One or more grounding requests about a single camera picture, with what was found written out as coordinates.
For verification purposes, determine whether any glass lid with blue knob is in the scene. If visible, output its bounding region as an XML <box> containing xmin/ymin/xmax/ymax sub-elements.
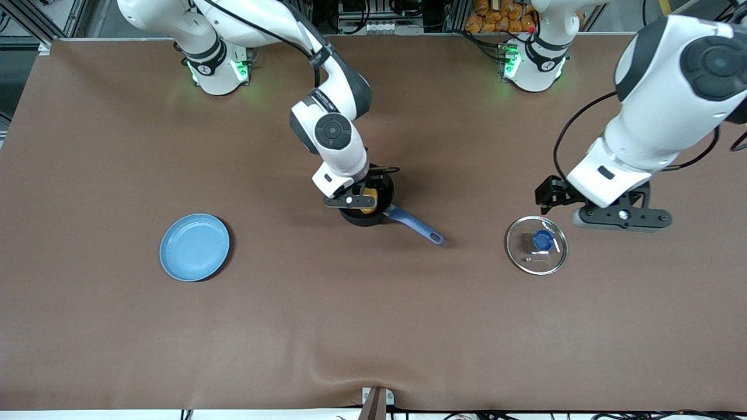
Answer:
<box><xmin>505</xmin><ymin>215</ymin><xmax>569</xmax><ymax>276</ymax></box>

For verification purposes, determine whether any brown table mat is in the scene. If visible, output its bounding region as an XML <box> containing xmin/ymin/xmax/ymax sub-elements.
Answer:
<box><xmin>0</xmin><ymin>32</ymin><xmax>747</xmax><ymax>412</ymax></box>

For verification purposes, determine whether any white power strip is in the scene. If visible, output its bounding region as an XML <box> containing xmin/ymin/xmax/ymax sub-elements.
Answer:
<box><xmin>362</xmin><ymin>20</ymin><xmax>410</xmax><ymax>34</ymax></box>

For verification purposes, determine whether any light blue plate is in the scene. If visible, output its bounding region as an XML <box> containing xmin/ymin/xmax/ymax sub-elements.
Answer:
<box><xmin>159</xmin><ymin>213</ymin><xmax>231</xmax><ymax>283</ymax></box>

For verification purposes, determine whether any pile of orange items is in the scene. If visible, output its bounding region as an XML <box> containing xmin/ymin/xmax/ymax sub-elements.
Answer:
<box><xmin>465</xmin><ymin>0</ymin><xmax>536</xmax><ymax>34</ymax></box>

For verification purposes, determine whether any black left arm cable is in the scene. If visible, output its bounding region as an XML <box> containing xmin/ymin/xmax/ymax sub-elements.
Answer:
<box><xmin>552</xmin><ymin>91</ymin><xmax>722</xmax><ymax>179</ymax></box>

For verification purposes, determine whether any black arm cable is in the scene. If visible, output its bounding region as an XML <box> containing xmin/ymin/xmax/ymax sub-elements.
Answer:
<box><xmin>552</xmin><ymin>91</ymin><xmax>722</xmax><ymax>179</ymax></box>
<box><xmin>198</xmin><ymin>0</ymin><xmax>401</xmax><ymax>174</ymax></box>

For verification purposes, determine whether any black pot with blue handle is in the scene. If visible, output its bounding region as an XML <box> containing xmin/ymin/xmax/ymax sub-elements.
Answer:
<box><xmin>337</xmin><ymin>163</ymin><xmax>445</xmax><ymax>246</ymax></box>

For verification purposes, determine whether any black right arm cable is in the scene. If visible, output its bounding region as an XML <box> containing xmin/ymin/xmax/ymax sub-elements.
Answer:
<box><xmin>198</xmin><ymin>0</ymin><xmax>401</xmax><ymax>174</ymax></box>

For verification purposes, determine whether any aluminium frame profile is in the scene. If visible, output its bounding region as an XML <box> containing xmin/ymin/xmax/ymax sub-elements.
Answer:
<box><xmin>0</xmin><ymin>0</ymin><xmax>111</xmax><ymax>56</ymax></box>

